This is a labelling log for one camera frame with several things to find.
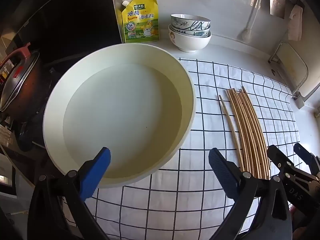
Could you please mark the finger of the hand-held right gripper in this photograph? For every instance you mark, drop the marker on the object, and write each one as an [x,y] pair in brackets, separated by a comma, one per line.
[306,156]
[287,170]

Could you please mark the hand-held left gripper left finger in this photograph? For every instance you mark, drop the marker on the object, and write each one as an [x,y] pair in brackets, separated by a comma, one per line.
[98,167]

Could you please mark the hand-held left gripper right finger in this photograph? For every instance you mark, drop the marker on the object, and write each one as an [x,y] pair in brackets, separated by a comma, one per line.
[222,171]

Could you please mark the bundle of wooden chopsticks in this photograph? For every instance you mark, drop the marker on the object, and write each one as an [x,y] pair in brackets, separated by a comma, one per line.
[250,135]

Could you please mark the white round basin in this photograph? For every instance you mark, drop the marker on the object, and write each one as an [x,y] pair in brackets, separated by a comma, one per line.
[120,120]

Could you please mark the white board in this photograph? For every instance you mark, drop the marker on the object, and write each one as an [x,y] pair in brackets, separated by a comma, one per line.
[308,92]

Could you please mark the small metal hook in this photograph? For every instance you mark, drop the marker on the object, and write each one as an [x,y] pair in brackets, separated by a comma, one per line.
[273,71]

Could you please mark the white black checkered cloth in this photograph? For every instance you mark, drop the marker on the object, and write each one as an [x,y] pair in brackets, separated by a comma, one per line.
[215,80]

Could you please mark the dark cooking pot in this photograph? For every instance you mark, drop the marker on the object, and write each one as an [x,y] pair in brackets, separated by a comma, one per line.
[33,85]

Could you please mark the plain white ceramic bowl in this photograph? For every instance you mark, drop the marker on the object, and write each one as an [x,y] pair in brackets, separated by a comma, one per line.
[190,42]

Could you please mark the beige hanging cloth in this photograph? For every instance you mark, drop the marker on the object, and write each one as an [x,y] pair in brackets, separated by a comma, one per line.
[295,22]

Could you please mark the blue patterned ceramic bowl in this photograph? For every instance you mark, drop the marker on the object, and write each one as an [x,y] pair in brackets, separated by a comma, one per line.
[200,32]
[190,21]

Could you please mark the yellow seasoning pouch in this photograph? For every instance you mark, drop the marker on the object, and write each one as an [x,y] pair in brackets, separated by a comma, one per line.
[141,22]

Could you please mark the shiny metal hanging utensil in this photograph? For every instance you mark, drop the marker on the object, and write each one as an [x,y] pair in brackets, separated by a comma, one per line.
[277,2]

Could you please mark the white wall pipe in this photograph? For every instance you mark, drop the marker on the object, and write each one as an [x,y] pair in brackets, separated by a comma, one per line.
[252,15]

